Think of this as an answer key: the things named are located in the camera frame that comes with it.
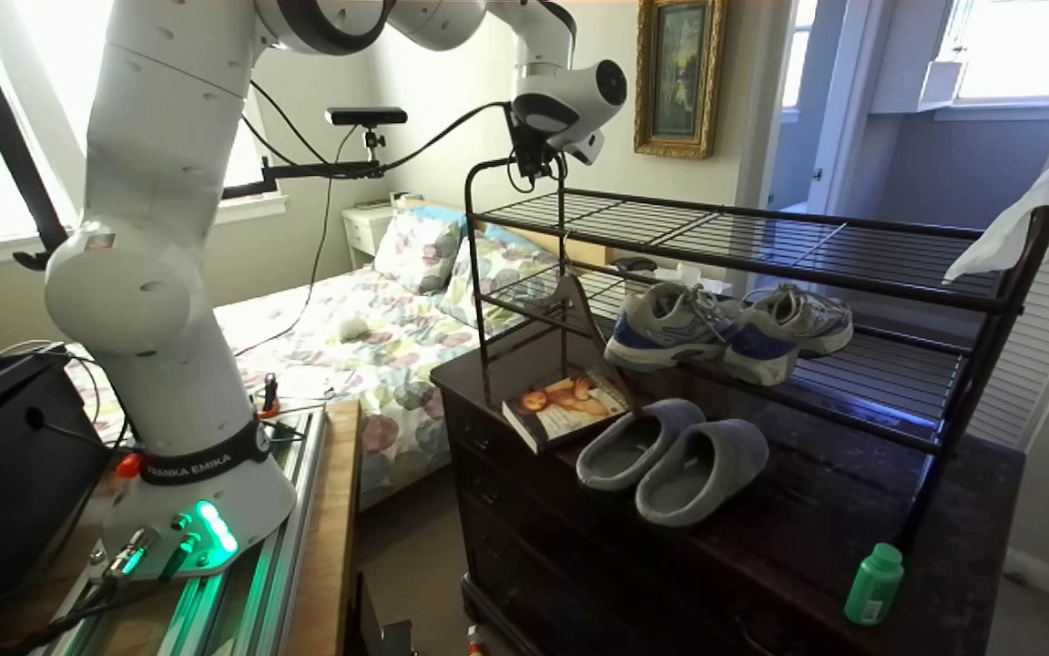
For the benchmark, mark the floral bed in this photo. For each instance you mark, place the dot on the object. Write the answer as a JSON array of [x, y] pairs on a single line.
[[363, 337]]

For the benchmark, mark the black metal shoe rack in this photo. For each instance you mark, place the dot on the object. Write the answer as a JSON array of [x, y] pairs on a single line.
[[927, 320]]

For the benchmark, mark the black camera on stand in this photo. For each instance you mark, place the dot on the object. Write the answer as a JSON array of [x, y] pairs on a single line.
[[366, 116]]

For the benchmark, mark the dark wooden dresser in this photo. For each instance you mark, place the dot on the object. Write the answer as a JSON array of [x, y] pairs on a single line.
[[562, 569]]

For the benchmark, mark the green plastic bottle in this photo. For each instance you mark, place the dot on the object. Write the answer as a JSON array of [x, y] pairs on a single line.
[[876, 585]]

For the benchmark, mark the grey slipper near bottle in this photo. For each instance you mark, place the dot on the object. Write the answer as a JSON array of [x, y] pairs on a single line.
[[703, 470]]

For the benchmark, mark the white cloth on rack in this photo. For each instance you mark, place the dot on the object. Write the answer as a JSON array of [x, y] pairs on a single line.
[[1003, 241]]

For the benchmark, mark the floral pillow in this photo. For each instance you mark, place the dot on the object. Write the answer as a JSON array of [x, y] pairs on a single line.
[[420, 246]]

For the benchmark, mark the grey slipper near book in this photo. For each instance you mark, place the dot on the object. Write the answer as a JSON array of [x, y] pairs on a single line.
[[629, 448]]

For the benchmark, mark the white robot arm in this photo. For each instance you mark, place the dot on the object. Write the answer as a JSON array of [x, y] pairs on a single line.
[[128, 280]]

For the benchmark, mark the paperback book with portrait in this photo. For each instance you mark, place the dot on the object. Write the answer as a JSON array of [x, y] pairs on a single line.
[[562, 411]]

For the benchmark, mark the gold framed picture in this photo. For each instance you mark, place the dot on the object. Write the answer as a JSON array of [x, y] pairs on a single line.
[[680, 49]]

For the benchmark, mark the grey blue sneaker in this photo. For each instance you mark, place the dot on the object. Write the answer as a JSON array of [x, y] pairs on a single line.
[[666, 326], [785, 326]]

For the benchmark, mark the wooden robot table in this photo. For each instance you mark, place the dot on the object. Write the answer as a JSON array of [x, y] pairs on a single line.
[[285, 600]]

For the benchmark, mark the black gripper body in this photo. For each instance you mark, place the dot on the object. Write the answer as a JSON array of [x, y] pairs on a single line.
[[541, 128]]

